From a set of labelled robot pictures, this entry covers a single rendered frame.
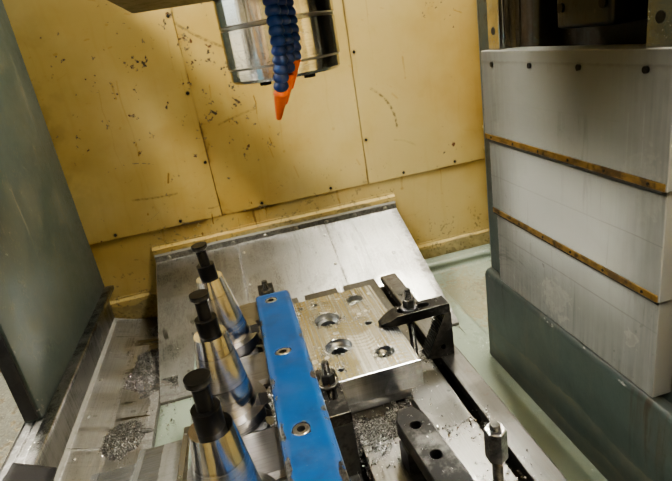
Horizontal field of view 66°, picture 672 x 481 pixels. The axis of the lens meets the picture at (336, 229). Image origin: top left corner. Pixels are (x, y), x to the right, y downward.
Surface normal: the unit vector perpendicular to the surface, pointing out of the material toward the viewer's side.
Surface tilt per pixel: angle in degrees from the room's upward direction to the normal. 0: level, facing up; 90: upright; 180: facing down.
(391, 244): 24
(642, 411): 90
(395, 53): 90
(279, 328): 0
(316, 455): 0
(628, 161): 89
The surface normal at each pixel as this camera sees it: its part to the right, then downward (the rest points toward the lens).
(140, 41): 0.22, 0.31
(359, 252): -0.05, -0.72
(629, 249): -0.97, 0.21
